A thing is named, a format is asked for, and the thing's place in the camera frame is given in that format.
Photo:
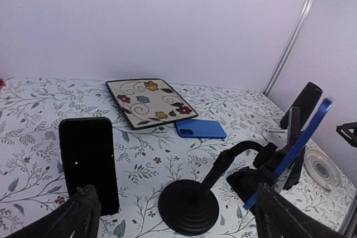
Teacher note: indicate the dark brown cylinder cup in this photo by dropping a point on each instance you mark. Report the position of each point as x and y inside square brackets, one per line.
[306, 101]

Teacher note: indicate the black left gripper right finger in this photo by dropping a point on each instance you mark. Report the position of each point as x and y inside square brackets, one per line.
[277, 217]

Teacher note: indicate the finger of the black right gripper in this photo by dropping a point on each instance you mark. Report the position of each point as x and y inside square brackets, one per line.
[348, 132]

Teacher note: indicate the black wedge phone stand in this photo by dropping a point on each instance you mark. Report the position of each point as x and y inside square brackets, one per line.
[245, 181]

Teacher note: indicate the square floral ceramic plate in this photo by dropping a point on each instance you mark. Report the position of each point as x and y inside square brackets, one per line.
[147, 103]

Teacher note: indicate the right aluminium frame post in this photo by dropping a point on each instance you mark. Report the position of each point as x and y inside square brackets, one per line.
[285, 54]

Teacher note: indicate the blue phone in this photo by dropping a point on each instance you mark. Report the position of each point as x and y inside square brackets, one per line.
[281, 160]
[197, 128]

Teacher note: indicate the black phone front edge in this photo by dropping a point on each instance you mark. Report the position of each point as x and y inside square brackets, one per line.
[295, 174]

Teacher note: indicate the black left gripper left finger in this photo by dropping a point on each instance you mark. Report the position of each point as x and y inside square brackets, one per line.
[77, 217]

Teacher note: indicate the round swirl ceramic plate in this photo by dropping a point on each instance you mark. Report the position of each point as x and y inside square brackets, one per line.
[321, 169]

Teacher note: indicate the black gooseneck round-base phone stand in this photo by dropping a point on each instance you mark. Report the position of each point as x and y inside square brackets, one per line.
[189, 207]

